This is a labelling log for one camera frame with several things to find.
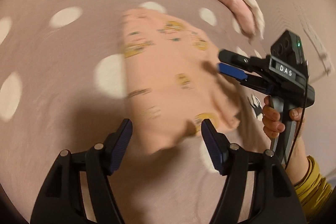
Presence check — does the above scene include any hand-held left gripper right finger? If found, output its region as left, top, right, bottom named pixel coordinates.
left=201, top=119, right=307, bottom=224

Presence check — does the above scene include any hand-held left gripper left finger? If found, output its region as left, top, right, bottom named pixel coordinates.
left=30, top=118, right=133, bottom=224

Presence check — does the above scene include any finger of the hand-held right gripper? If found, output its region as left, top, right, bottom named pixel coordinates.
left=218, top=49, right=271, bottom=75
left=217, top=63, right=275, bottom=95

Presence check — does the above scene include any orange cartoon print shirt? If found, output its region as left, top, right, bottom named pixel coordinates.
left=119, top=7, right=240, bottom=156

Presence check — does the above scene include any person's right forearm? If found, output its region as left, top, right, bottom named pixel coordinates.
left=285, top=122, right=334, bottom=222

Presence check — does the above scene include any person's right hand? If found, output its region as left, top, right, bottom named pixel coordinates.
left=262, top=96, right=307, bottom=151

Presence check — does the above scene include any pink folded cloth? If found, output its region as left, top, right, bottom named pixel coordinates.
left=215, top=0, right=256, bottom=38

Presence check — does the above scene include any white folded cloth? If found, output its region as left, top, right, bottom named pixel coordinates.
left=227, top=0, right=265, bottom=39

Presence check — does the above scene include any polka dot blanket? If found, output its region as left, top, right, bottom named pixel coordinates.
left=0, top=0, right=289, bottom=224

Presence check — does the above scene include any black cable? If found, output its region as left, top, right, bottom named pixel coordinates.
left=285, top=61, right=310, bottom=169

